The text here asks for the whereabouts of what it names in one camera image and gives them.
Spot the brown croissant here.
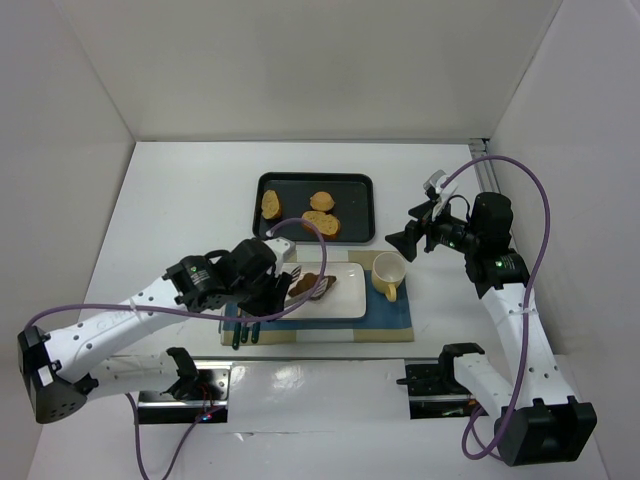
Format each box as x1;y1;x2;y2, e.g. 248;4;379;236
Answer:
288;272;337;300

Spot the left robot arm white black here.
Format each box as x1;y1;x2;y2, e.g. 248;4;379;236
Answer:
17;238;295;424

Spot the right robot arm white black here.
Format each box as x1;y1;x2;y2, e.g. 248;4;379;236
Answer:
386;189;597;466

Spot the large bread slice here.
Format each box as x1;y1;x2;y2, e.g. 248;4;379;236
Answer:
302;210;341;239

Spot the small bread slice left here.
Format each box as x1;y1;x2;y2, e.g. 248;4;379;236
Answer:
261;190;282;220

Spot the black baking tray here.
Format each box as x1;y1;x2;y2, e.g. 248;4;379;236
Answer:
252;172;375;244

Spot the blue beige placemat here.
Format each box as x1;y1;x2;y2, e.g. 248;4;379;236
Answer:
219;250;414;347

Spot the white rectangular plate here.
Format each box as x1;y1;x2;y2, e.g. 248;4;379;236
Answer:
283;262;366;321

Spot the round bun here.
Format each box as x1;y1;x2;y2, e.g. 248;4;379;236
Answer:
310;191;335;212

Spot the cream mug yellow handle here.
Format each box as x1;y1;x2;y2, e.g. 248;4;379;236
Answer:
371;252;406;302

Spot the gold fork green handle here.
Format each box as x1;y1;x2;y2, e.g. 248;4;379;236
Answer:
251;323;261;344

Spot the gold knife green handle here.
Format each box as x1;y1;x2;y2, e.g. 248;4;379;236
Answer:
240;323;250;344

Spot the gold spoon green handle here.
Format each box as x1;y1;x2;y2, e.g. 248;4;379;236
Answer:
231;322;242;350

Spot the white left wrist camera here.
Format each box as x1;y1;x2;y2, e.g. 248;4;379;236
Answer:
265;237;296;263

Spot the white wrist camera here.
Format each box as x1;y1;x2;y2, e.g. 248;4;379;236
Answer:
423;170;458;220
265;237;296;263

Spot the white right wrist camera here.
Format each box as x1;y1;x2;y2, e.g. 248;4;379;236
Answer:
423;170;458;220

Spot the aluminium rail right corner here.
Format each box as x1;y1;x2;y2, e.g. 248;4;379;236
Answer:
468;137;500;193

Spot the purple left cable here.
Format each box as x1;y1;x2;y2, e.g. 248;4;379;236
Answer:
19;217;329;480

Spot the purple cable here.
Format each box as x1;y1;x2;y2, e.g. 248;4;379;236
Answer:
439;155;552;461
19;217;329;480

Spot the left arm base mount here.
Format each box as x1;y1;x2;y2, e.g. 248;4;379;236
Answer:
137;347;232;425

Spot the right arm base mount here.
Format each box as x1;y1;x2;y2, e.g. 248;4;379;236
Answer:
396;343;485;420

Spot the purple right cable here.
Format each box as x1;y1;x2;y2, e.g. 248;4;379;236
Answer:
439;155;552;461

